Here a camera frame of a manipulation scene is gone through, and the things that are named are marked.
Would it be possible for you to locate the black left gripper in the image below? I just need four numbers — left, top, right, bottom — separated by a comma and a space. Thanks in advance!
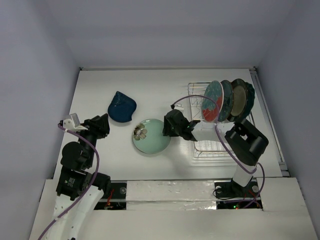
76, 112, 110, 166

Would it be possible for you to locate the light green flower plate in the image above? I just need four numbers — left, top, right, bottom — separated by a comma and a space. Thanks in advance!
132, 118, 171, 155

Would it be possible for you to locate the dark blue leaf-shaped plate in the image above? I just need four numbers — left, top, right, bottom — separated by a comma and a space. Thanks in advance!
107, 91, 137, 123

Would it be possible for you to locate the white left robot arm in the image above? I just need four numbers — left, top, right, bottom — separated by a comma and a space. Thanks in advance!
45, 113, 111, 240

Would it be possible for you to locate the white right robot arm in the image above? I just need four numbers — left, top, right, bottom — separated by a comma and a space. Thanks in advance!
162, 109, 269, 200

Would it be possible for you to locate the red and teal floral plate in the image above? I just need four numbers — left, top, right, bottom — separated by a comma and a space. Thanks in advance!
201, 80, 224, 122

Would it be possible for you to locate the dark teal patterned plate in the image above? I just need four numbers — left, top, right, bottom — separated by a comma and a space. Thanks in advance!
218, 80, 234, 122

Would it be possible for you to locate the dark rimmed beige plate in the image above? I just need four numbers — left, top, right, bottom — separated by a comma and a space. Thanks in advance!
227, 78, 248, 122

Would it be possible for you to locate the dark green scalloped plate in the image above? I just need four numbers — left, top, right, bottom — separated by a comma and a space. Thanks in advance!
239, 82, 255, 119

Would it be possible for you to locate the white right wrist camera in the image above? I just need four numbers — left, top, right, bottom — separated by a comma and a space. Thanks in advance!
170, 103, 185, 113

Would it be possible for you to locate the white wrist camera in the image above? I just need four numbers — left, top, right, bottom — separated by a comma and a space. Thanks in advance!
58, 113, 88, 133
170, 103, 185, 113

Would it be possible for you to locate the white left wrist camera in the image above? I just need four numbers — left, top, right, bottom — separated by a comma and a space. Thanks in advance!
58, 113, 88, 133

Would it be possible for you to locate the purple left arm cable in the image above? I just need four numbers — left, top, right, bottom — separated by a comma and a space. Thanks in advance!
37, 123, 101, 240

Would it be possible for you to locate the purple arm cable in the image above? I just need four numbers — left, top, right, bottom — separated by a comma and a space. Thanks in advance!
170, 95, 267, 210
37, 123, 101, 240

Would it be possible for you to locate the wire dish rack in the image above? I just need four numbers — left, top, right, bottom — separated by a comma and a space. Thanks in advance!
187, 81, 262, 157

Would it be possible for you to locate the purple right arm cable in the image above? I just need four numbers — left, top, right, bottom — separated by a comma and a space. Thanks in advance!
170, 95, 267, 210

